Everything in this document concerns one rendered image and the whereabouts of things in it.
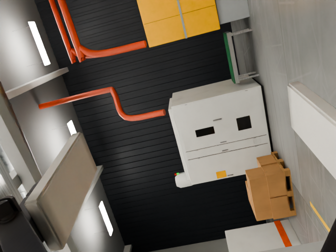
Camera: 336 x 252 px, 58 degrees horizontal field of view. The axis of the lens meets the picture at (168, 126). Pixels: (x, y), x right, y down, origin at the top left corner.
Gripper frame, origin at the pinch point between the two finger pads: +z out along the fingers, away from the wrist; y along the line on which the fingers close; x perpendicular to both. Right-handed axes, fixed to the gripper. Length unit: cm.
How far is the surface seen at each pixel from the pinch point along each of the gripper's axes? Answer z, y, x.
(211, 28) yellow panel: 732, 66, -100
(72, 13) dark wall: 1070, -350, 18
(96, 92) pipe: 811, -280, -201
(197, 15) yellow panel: 736, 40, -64
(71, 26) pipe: 768, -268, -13
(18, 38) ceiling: 871, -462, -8
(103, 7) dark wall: 1065, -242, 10
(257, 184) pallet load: 548, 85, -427
